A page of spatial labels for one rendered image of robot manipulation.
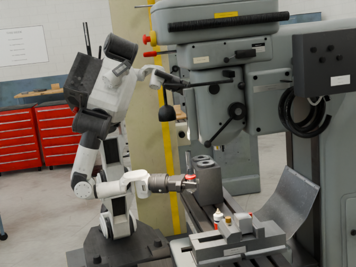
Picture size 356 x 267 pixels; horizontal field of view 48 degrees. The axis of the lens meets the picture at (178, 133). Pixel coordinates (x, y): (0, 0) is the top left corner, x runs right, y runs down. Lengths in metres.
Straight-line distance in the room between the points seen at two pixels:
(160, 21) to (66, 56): 9.18
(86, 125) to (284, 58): 0.87
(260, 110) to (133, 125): 1.92
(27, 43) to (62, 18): 1.07
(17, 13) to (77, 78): 8.97
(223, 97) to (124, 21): 1.88
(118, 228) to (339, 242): 1.24
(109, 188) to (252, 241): 0.68
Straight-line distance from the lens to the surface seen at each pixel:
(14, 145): 6.48
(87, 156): 1.79
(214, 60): 1.51
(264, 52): 1.58
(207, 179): 1.94
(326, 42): 1.40
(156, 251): 2.34
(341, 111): 1.69
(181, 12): 1.48
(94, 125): 1.76
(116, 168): 2.22
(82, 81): 1.86
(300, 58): 1.38
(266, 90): 1.59
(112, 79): 1.75
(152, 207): 3.59
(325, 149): 1.70
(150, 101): 3.35
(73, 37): 10.61
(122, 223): 2.42
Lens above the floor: 1.74
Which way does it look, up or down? 13 degrees down
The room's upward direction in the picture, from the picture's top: 6 degrees counter-clockwise
